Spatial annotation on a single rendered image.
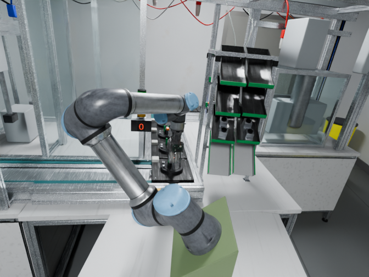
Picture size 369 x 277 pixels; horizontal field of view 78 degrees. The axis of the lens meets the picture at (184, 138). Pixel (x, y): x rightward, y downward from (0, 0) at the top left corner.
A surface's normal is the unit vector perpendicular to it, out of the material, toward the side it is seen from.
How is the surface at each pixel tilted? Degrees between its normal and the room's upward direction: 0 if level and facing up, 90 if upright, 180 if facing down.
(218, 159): 45
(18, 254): 90
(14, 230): 90
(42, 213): 0
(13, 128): 90
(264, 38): 90
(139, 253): 0
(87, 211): 0
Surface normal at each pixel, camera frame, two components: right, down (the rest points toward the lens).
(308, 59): 0.14, 0.41
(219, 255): -0.58, -0.75
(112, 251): 0.09, -0.91
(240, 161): 0.04, -0.36
